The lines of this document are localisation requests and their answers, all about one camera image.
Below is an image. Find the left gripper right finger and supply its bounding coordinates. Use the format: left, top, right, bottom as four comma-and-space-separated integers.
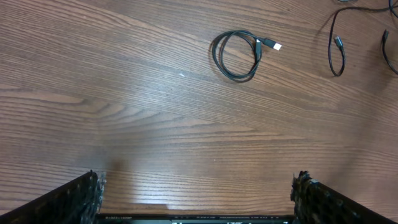
290, 171, 396, 224

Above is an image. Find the black usb cable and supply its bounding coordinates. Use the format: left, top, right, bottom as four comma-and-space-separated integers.
211, 29, 283, 83

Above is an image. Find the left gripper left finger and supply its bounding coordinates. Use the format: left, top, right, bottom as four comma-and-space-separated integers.
1, 170, 106, 224

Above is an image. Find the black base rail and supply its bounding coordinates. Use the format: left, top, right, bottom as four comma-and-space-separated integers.
93, 213, 295, 224

